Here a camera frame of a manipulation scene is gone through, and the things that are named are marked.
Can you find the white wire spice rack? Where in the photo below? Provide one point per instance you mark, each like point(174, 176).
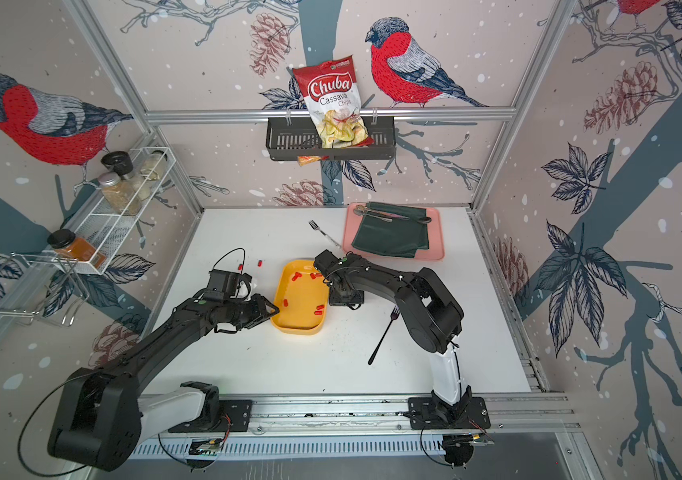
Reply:
point(96, 222)

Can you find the purple black fork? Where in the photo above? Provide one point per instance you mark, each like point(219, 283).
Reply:
point(394, 315)

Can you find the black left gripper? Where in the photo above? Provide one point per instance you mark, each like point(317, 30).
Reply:
point(261, 310)

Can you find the black wall basket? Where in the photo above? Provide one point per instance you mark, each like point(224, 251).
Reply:
point(287, 141)

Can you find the orange spice jar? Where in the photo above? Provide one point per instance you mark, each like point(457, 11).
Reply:
point(68, 244)

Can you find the clear spice jar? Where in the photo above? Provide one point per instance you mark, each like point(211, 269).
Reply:
point(152, 172)

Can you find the dark green cloth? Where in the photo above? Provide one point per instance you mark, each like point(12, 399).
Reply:
point(402, 239)

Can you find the silver fork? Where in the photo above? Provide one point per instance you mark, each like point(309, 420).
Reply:
point(316, 227)

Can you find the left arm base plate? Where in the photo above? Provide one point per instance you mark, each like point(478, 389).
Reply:
point(219, 416)

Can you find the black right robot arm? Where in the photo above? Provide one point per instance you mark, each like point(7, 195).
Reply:
point(431, 314)

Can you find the yellow plastic storage tray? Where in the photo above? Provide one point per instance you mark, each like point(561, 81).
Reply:
point(298, 300)

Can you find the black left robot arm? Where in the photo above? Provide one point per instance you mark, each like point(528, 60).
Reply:
point(101, 417)

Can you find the black lid spice jar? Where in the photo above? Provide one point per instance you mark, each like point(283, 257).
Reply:
point(120, 163)

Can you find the silver lid spice jar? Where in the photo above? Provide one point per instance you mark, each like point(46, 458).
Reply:
point(119, 194)

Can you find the red Chuba chips bag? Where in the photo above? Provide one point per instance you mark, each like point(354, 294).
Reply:
point(332, 98)

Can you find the chrome wire rack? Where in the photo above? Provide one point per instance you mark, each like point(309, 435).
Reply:
point(40, 287)

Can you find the pink plastic tray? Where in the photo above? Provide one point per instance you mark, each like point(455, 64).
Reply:
point(435, 251)

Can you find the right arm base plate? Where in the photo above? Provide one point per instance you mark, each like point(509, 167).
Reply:
point(431, 413)

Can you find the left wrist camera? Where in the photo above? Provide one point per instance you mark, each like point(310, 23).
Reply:
point(224, 285)

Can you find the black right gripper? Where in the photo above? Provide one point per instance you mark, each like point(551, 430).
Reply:
point(355, 300)

